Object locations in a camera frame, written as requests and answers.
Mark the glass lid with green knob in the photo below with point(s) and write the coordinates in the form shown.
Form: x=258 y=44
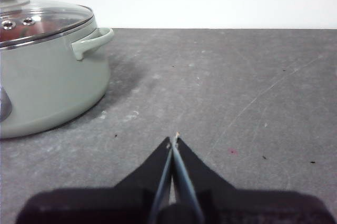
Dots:
x=60 y=13

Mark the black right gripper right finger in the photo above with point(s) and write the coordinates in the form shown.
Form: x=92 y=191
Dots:
x=237 y=205

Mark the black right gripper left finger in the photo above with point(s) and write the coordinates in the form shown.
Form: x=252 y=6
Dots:
x=118 y=203

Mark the pale green electric cooking pot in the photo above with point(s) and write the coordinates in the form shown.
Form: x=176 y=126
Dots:
x=52 y=84

